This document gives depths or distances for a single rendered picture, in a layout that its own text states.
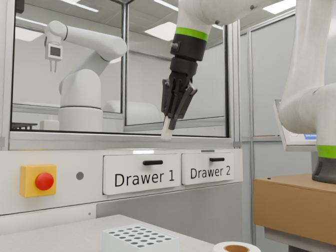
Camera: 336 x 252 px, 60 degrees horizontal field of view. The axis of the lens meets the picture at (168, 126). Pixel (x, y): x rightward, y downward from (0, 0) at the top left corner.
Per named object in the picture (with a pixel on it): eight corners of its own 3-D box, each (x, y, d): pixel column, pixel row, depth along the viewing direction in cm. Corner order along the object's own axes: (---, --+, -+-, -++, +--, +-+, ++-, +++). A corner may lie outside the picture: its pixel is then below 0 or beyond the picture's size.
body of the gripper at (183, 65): (166, 54, 81) (158, 86, 83) (186, 58, 75) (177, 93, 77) (184, 59, 86) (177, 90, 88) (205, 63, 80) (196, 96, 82)
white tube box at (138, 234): (179, 260, 50) (179, 237, 50) (138, 273, 45) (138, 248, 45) (138, 242, 59) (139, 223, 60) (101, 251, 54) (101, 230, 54)
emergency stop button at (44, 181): (54, 189, 67) (55, 172, 67) (36, 191, 64) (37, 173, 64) (49, 188, 69) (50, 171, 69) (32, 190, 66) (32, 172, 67)
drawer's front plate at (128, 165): (180, 185, 101) (180, 154, 102) (105, 195, 82) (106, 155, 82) (176, 185, 102) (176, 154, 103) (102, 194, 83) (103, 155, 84)
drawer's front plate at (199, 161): (234, 179, 122) (233, 152, 123) (185, 185, 103) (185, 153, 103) (230, 178, 123) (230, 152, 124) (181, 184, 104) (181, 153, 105)
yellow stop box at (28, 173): (57, 195, 69) (58, 164, 70) (25, 198, 65) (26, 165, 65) (49, 192, 73) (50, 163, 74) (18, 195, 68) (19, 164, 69)
